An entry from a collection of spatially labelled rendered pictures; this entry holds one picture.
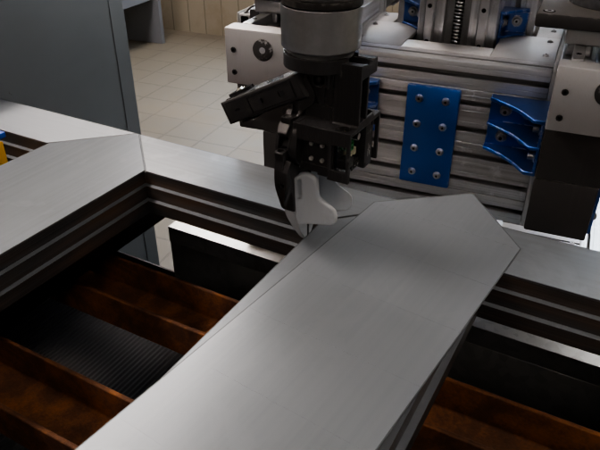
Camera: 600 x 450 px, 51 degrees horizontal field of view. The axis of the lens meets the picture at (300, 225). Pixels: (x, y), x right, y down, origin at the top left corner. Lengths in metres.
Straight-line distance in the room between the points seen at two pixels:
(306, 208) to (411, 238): 0.12
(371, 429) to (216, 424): 0.12
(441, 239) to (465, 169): 0.42
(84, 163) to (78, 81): 0.51
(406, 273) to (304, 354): 0.16
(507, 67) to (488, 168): 0.17
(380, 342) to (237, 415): 0.14
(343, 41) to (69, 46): 0.87
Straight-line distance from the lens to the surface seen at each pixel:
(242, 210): 0.79
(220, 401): 0.52
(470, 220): 0.76
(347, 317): 0.59
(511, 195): 1.12
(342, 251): 0.68
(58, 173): 0.89
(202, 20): 4.94
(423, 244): 0.70
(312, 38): 0.58
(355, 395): 0.52
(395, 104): 1.10
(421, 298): 0.62
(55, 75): 1.36
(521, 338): 0.90
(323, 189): 0.69
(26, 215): 0.81
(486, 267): 0.68
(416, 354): 0.56
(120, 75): 1.48
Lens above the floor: 1.25
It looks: 32 degrees down
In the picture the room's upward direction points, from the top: straight up
